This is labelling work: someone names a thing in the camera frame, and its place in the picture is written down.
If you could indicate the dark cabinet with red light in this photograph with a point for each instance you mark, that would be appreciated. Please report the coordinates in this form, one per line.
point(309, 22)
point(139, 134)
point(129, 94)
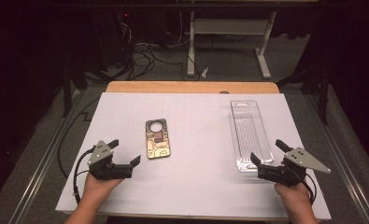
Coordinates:
point(113, 37)

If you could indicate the cartoon print phone case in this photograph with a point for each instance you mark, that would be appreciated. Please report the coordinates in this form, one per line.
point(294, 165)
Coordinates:
point(158, 144)

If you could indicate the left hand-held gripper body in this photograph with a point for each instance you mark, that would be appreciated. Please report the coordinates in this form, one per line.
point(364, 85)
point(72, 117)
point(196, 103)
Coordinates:
point(102, 155)

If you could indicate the aluminium floor rail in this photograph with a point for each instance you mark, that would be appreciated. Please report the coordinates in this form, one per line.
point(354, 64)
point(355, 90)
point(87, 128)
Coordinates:
point(344, 174)
point(39, 174)

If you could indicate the person's left hand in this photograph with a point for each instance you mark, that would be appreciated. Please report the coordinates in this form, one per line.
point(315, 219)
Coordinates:
point(96, 188)

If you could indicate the wooden table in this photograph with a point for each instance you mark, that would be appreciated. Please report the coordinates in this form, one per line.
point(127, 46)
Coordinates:
point(173, 87)

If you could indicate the black metal stand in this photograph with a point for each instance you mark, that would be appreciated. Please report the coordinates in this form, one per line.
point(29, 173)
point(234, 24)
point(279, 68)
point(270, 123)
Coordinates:
point(67, 87)
point(323, 93)

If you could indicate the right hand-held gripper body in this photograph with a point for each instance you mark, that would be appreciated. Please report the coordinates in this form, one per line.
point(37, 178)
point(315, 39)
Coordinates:
point(297, 160)

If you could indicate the small white floor object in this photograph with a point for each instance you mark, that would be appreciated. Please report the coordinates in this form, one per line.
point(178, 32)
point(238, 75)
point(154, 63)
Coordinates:
point(205, 72)

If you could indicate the clear plastic packaging tray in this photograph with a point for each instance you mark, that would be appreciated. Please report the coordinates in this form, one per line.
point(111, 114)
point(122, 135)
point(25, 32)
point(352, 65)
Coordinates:
point(250, 133)

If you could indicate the white metal stand frame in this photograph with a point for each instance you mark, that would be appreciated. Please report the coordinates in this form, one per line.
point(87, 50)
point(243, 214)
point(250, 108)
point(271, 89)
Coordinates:
point(229, 26)

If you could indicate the person's right hand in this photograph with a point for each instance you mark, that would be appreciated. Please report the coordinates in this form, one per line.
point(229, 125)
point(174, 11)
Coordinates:
point(294, 197)

